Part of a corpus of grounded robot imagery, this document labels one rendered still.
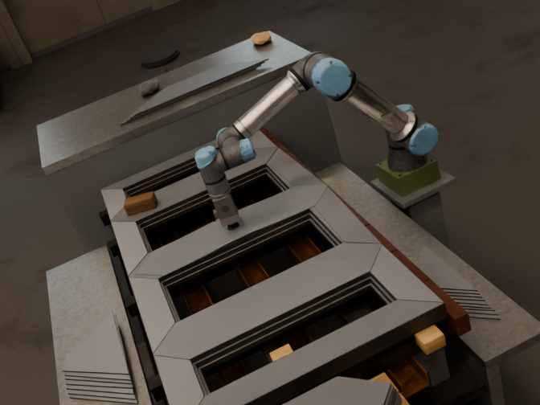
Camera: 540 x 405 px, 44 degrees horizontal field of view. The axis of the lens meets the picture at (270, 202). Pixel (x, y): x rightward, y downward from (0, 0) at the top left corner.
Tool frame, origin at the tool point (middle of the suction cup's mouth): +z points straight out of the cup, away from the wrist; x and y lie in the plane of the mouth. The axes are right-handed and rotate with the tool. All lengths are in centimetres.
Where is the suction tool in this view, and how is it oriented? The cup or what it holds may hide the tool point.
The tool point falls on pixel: (234, 228)
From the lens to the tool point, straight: 231.7
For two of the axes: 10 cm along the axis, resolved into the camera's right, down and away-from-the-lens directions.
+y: 1.5, 4.7, -8.7
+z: 2.9, 8.2, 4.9
